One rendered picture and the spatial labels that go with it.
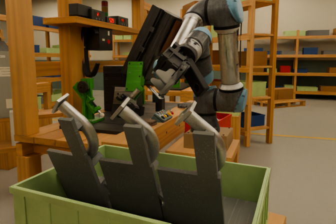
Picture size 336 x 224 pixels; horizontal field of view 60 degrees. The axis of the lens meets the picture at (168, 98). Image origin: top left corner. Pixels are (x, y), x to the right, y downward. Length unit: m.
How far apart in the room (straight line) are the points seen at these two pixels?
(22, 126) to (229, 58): 1.14
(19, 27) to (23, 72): 0.23
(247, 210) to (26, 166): 1.24
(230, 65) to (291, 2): 9.69
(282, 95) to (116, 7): 7.08
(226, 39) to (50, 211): 0.95
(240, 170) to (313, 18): 10.17
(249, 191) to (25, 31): 1.33
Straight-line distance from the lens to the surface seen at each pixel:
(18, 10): 1.71
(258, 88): 4.62
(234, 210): 0.94
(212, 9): 1.31
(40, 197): 0.82
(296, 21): 10.92
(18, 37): 1.70
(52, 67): 1.98
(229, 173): 0.99
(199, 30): 0.99
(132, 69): 2.03
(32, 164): 1.80
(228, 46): 1.33
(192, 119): 0.62
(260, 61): 4.61
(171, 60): 0.81
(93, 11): 2.04
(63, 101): 0.80
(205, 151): 0.62
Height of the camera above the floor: 1.29
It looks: 8 degrees down
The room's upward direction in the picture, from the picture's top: straight up
